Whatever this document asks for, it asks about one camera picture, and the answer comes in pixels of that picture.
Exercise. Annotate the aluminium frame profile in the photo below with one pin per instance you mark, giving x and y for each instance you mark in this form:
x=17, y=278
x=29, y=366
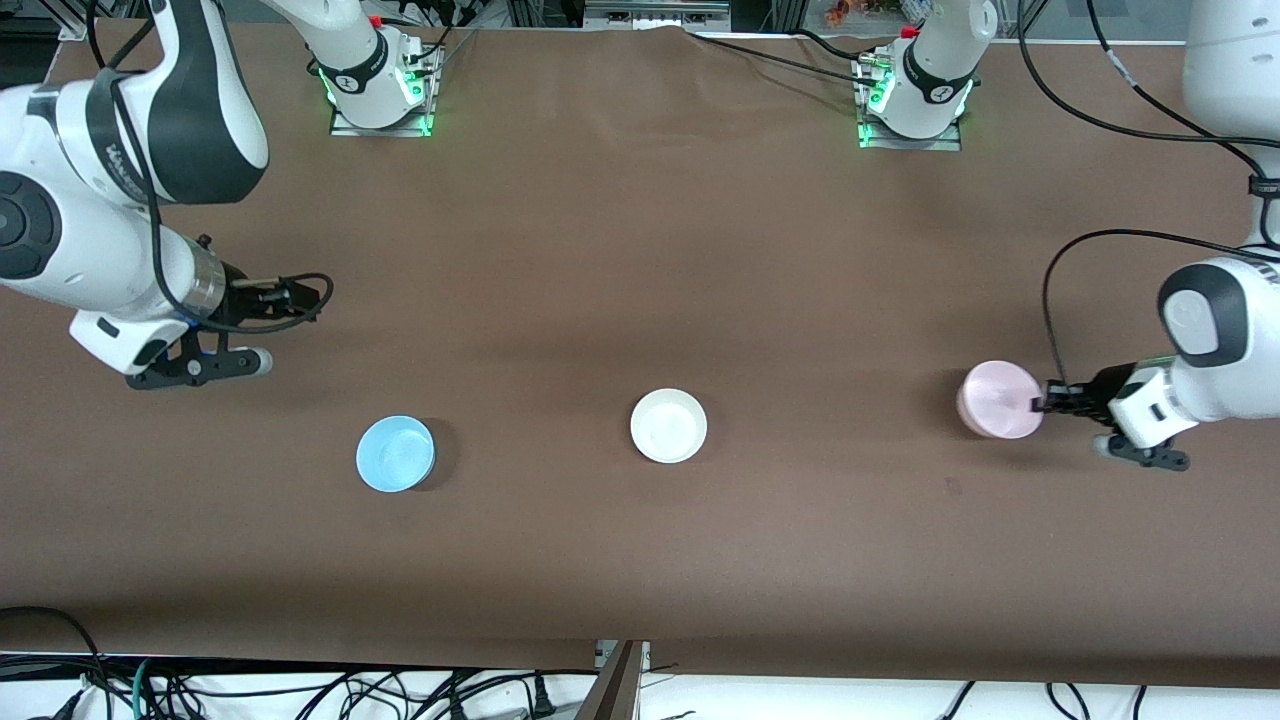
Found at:
x=75, y=25

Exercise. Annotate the brown table cover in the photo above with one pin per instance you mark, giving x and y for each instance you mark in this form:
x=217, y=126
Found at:
x=640, y=250

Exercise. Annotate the pink bowl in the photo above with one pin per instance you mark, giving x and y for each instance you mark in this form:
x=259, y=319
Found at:
x=998, y=400

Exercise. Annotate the white bowl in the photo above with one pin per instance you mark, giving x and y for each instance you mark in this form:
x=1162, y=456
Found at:
x=668, y=426

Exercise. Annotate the black power plug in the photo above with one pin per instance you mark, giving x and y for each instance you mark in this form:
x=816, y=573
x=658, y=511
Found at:
x=541, y=697

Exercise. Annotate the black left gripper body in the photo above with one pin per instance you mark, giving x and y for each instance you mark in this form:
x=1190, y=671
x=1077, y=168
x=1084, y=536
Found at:
x=1103, y=385

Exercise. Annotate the orange object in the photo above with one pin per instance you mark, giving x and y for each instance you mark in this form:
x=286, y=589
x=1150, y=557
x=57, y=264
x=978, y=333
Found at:
x=840, y=12

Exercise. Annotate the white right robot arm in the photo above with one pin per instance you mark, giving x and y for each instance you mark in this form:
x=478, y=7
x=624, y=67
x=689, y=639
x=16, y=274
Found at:
x=60, y=230

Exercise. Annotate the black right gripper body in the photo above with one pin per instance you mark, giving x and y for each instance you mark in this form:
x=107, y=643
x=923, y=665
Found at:
x=243, y=301

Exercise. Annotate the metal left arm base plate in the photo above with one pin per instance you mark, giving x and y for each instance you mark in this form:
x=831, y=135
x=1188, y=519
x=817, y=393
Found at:
x=910, y=145

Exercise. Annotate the grey metal device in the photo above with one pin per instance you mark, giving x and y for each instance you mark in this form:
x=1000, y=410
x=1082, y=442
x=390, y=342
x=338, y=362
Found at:
x=655, y=15

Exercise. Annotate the blue bowl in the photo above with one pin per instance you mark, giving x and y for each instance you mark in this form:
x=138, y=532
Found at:
x=395, y=455

